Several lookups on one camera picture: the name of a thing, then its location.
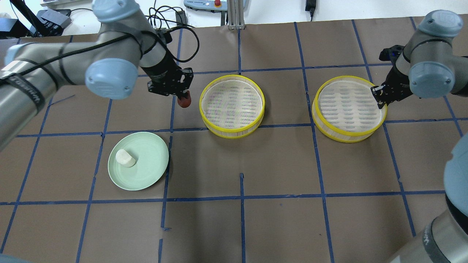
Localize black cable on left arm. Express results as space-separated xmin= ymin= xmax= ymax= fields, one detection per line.
xmin=51 ymin=5 xmax=200 ymax=70

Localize black power adapter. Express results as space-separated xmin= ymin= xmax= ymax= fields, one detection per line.
xmin=305 ymin=0 xmax=317 ymax=20

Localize black device stack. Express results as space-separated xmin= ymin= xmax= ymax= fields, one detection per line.
xmin=0 ymin=9 xmax=72 ymax=39

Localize white steamed bun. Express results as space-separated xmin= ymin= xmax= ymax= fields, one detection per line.
xmin=115 ymin=149 xmax=136 ymax=168

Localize yellow-rimmed steamer basket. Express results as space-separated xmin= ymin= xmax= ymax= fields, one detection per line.
xmin=199 ymin=75 xmax=266 ymax=139
xmin=311 ymin=76 xmax=387 ymax=143

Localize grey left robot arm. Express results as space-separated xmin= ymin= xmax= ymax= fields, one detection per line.
xmin=1 ymin=0 xmax=194 ymax=150

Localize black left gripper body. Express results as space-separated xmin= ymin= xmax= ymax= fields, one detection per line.
xmin=147 ymin=65 xmax=194 ymax=96

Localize teach pendant with red button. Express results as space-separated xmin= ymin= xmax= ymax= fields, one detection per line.
xmin=183 ymin=0 xmax=234 ymax=13

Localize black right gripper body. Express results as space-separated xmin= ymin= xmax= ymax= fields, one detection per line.
xmin=381 ymin=73 xmax=412 ymax=103

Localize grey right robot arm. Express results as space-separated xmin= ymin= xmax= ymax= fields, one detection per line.
xmin=371 ymin=10 xmax=468 ymax=263

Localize aluminium profile post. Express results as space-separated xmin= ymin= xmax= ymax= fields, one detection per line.
xmin=227 ymin=0 xmax=247 ymax=30

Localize light green plate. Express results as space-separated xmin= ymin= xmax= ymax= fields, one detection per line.
xmin=107 ymin=132 xmax=169 ymax=191

